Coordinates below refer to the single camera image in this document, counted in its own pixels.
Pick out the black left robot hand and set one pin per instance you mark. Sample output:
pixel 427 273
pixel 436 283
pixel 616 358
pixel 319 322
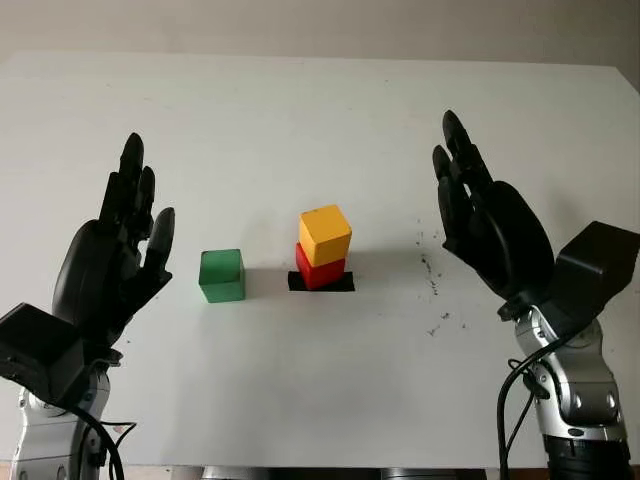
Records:
pixel 100 280

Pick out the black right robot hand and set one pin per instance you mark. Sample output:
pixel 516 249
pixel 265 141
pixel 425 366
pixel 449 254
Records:
pixel 510 240

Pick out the green wooden block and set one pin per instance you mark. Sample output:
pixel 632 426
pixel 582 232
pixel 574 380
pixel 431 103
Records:
pixel 222 275

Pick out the yellow wooden block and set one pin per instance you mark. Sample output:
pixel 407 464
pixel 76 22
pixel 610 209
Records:
pixel 327 232

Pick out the red wooden block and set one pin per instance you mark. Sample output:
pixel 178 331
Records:
pixel 325 275

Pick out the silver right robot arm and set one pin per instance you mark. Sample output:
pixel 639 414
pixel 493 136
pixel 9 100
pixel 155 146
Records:
pixel 580 400

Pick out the black tape patch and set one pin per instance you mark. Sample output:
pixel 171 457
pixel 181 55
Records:
pixel 349 282

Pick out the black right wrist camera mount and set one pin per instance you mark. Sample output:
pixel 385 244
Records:
pixel 595 275

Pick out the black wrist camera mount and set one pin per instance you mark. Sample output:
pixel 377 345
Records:
pixel 595 275
pixel 40 350

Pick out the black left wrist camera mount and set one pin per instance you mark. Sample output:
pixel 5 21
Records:
pixel 40 350

